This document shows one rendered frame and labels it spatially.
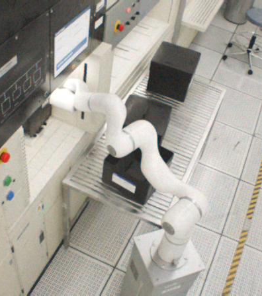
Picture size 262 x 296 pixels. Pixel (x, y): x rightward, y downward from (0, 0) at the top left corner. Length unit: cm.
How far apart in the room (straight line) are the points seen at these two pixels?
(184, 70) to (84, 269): 147
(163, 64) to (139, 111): 37
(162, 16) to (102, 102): 183
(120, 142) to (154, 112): 89
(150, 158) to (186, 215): 27
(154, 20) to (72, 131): 146
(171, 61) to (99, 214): 121
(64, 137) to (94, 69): 47
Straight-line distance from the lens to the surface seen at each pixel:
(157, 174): 164
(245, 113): 410
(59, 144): 221
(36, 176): 207
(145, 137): 167
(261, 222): 327
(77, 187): 216
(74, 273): 274
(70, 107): 193
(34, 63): 148
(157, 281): 193
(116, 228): 293
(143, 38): 312
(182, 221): 161
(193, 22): 357
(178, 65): 264
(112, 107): 164
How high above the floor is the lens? 249
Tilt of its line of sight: 47 degrees down
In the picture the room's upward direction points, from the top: 11 degrees clockwise
